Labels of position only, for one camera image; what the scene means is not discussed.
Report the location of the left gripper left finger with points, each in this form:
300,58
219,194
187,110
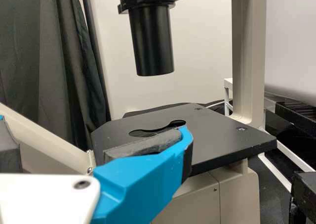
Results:
7,145

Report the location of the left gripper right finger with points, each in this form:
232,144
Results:
138,179

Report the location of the cream microscope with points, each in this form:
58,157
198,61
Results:
217,135

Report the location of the white box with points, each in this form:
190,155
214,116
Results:
197,36

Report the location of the black platform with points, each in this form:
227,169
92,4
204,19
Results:
306,192
296,112

